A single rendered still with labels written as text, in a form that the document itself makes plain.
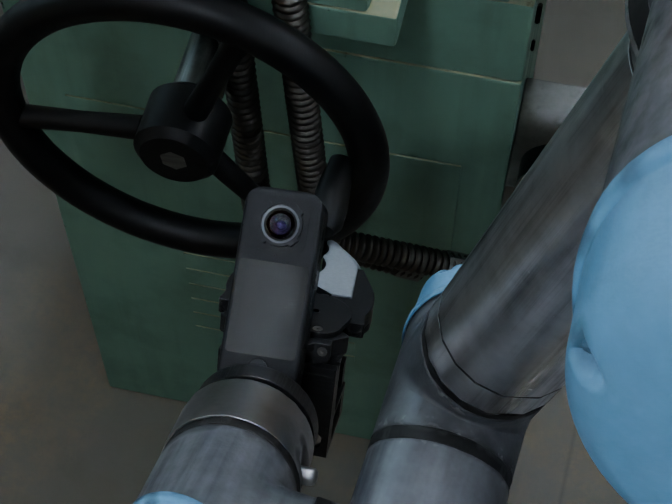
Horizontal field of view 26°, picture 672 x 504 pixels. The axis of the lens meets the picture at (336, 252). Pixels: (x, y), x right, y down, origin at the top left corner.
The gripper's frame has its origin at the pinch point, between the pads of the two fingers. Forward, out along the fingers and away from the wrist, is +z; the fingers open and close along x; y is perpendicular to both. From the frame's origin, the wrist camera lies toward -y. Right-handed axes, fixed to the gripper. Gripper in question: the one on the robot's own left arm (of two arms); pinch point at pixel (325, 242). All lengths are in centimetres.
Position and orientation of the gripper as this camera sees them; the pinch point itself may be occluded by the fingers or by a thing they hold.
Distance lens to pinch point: 95.9
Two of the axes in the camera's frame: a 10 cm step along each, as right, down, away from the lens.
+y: -1.0, 8.9, 4.5
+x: 9.8, 1.8, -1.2
